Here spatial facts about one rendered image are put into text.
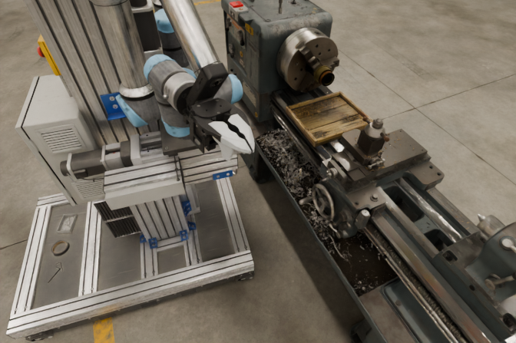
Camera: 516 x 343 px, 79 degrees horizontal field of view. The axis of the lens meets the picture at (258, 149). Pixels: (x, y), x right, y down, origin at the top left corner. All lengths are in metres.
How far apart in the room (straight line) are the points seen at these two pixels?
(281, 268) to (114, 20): 1.70
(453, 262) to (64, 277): 1.89
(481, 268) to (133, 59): 1.23
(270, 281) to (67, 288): 1.14
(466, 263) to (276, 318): 1.11
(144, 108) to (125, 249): 1.23
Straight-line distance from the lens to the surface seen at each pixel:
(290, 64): 1.64
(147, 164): 1.23
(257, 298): 2.06
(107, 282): 2.04
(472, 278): 1.29
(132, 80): 0.99
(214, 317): 2.04
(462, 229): 1.50
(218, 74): 0.55
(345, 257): 1.61
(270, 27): 1.72
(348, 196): 1.34
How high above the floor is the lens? 1.95
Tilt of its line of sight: 45 degrees down
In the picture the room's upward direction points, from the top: straight up
